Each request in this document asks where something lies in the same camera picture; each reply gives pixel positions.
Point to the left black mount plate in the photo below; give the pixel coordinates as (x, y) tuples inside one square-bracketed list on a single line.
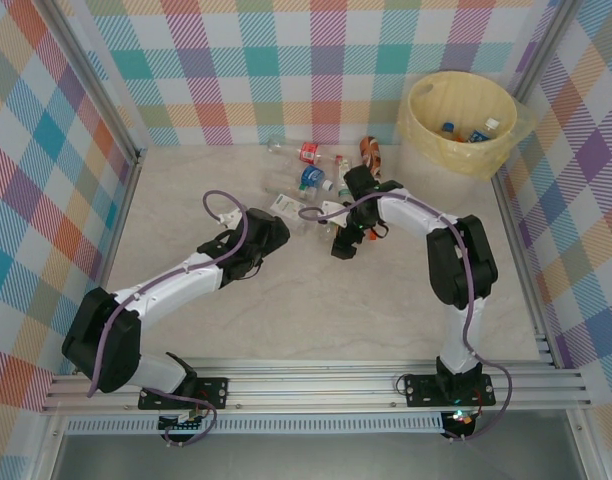
[(216, 392)]

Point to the left controller circuit board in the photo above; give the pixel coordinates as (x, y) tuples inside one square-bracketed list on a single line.
[(186, 420)]

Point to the right controller circuit board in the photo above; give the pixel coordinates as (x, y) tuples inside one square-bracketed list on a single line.
[(461, 419)]

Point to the small blue label bottle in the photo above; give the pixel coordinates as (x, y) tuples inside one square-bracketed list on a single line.
[(312, 176)]

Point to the right black mount plate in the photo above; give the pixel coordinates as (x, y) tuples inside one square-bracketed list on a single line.
[(421, 390)]

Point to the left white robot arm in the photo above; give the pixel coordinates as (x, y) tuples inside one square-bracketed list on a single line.
[(171, 285)]

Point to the left aluminium side rail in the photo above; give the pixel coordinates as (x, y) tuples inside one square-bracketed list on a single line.
[(124, 210)]

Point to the left aluminium frame post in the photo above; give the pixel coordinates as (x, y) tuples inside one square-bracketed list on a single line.
[(100, 85)]

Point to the right aluminium frame post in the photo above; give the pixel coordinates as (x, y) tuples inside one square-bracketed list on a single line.
[(538, 50)]

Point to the aluminium side rail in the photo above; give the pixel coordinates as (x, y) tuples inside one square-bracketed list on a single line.
[(124, 210), (545, 345)]

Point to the controller circuit board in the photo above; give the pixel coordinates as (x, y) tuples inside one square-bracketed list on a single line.
[(461, 419), (186, 420)]

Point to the clear bottle green cap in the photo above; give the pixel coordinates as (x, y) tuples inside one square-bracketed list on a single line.
[(291, 191)]

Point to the orange bottle brown cap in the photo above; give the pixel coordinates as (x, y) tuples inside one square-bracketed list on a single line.
[(371, 235)]

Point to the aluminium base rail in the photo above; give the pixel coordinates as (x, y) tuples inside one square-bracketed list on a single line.
[(311, 385)]

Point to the brown swirl drink bottle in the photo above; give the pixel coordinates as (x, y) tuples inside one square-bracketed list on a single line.
[(371, 150)]

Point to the right aluminium side rail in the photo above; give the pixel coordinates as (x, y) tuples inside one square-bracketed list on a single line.
[(545, 345)]

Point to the aluminium frame post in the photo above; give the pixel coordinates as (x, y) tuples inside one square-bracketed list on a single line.
[(538, 50), (100, 85)]

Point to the black mount plate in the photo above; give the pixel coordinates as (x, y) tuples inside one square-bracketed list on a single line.
[(421, 390), (216, 392)]

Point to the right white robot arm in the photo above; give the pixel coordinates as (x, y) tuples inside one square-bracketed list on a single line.
[(411, 212)]

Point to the yellow round bin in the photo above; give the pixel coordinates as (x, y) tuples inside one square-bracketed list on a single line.
[(486, 85)]

